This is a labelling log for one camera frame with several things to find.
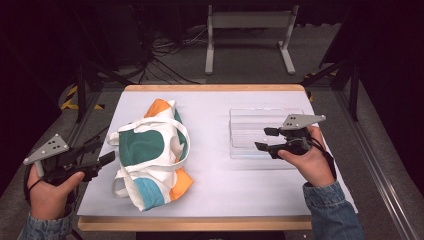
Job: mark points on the aluminium floor rail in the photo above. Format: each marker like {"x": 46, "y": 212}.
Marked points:
{"x": 376, "y": 166}
{"x": 85, "y": 115}

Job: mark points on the white table mat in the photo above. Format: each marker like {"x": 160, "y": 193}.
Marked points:
{"x": 213, "y": 186}

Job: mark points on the wooden table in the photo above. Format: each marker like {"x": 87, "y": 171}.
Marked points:
{"x": 200, "y": 223}

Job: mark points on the person's right hand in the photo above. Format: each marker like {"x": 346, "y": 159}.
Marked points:
{"x": 313, "y": 166}

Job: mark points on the person's left hand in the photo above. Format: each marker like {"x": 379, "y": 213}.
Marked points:
{"x": 50, "y": 196}

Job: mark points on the yellow black floor tape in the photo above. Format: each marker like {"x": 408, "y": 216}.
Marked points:
{"x": 66, "y": 104}

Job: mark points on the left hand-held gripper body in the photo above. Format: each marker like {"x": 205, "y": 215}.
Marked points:
{"x": 50, "y": 148}

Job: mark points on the white metal stand frame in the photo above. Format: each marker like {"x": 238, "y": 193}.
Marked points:
{"x": 250, "y": 20}

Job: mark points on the white colour-patched tote bag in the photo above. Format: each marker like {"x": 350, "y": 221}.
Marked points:
{"x": 146, "y": 150}

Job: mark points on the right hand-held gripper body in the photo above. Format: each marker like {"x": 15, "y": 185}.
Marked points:
{"x": 295, "y": 140}

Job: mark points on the clear plastic tray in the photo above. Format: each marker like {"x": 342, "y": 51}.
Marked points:
{"x": 246, "y": 130}

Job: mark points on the black tripod stand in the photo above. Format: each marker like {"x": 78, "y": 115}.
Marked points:
{"x": 81, "y": 86}
{"x": 354, "y": 90}

